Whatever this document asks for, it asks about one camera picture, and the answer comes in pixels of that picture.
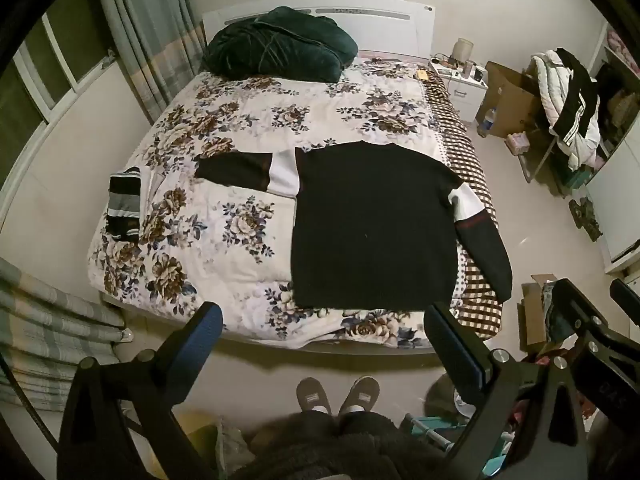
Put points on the plaid curtain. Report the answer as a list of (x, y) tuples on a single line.
[(145, 35), (50, 320)]

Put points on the beige table lamp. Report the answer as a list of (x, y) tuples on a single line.
[(462, 51)]

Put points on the window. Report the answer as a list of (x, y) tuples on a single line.
[(50, 70)]

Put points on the dark green blanket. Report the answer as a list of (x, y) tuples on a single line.
[(280, 45)]

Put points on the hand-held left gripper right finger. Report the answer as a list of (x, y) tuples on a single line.
[(452, 342)]

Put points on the white cabinet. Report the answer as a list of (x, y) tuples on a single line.
[(612, 200)]

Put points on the wall shelf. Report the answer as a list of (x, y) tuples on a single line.
[(617, 70)]

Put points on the white bed headboard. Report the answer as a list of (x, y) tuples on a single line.
[(380, 25)]

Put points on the brown checked bed sheet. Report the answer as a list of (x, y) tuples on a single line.
[(462, 155)]

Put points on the yellow bag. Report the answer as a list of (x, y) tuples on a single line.
[(192, 440)]

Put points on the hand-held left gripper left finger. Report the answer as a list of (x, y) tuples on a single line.
[(209, 325)]

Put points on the dark patterned cloth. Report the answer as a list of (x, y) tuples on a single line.
[(586, 217)]

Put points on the pink tissue pack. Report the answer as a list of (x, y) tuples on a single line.
[(517, 141)]

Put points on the large cardboard box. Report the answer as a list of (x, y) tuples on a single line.
[(505, 97)]

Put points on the black sweater with white bands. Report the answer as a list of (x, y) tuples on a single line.
[(375, 220)]

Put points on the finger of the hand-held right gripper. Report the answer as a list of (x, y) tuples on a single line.
[(625, 292), (575, 305)]

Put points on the floral quilt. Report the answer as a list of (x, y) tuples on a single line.
[(225, 110)]

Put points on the small cardboard box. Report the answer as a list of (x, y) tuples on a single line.
[(532, 315)]

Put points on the small yellow packet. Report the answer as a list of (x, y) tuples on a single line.
[(421, 75)]

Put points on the plastic water bottle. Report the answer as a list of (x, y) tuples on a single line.
[(487, 122)]

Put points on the striped folded garment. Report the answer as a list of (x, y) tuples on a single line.
[(122, 200)]

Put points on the chair with piled clothes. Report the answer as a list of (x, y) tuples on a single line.
[(547, 90)]

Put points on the grey slipper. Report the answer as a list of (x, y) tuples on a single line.
[(360, 394), (312, 395)]

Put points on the teal plastic stool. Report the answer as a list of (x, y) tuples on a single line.
[(430, 427)]

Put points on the white nightstand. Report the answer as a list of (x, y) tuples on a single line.
[(462, 95)]

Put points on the person's dark fleece pants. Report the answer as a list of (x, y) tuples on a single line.
[(330, 445)]

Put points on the black jacket with white stripe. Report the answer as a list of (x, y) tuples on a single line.
[(582, 95)]

